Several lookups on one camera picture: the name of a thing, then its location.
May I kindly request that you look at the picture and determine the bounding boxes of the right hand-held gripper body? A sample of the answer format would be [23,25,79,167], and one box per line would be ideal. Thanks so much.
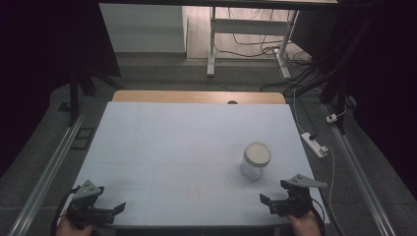
[268,173,328,218]

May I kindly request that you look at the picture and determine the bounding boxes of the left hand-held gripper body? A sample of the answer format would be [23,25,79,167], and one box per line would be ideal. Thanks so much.
[66,179,116,228]

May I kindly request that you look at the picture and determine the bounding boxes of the clear glass jar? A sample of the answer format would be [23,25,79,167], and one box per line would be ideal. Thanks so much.
[239,152,266,181]

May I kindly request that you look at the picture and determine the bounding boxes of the cream round jar lid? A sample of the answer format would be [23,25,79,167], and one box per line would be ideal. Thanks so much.
[243,142,272,168]

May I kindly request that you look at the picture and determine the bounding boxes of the person's left hand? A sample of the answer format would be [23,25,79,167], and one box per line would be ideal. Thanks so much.
[55,215,96,236]

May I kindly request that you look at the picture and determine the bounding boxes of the person's right hand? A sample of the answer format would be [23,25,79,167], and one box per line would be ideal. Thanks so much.
[287,210,323,236]

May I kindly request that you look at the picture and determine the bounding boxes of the white power strip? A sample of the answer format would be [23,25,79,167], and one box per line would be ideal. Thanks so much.
[300,131,329,159]

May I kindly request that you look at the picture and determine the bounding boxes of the white table cover board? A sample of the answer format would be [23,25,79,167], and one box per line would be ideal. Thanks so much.
[58,100,330,228]

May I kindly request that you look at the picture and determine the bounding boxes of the black metal stand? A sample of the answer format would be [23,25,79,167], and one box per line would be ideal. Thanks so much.
[57,63,126,128]
[284,62,350,136]

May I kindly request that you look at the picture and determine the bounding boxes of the wooden table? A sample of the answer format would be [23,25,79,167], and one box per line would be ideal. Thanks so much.
[111,89,287,105]

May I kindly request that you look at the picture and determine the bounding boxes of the dark curtain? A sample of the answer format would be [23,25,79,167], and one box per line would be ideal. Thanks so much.
[289,0,417,200]
[0,0,123,180]

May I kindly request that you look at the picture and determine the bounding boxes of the white-legged desk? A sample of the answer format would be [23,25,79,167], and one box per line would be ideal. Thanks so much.
[97,0,339,80]

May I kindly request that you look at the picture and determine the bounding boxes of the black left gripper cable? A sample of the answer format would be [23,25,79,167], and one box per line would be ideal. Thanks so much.
[49,186,82,236]

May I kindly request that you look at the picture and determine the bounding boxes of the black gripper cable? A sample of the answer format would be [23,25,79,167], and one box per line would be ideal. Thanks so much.
[310,197,329,236]
[49,186,82,236]

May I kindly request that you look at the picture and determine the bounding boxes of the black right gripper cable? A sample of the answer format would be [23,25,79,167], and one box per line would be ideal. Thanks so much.
[310,197,329,236]

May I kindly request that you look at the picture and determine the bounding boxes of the aluminium rail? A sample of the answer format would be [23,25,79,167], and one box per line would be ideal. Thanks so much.
[7,107,89,236]
[322,103,398,236]

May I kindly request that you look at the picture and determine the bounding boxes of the thin white cable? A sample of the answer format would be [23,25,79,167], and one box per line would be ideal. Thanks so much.
[326,146,337,212]

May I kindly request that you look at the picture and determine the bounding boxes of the black rectangular floor frame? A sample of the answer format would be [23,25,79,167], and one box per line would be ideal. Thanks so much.
[70,126,96,151]

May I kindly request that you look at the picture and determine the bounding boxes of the black power strip cable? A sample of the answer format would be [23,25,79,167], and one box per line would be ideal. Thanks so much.
[295,93,319,141]

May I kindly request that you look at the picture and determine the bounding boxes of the black cable tangle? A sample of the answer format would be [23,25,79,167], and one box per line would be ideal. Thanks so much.
[214,8,313,68]

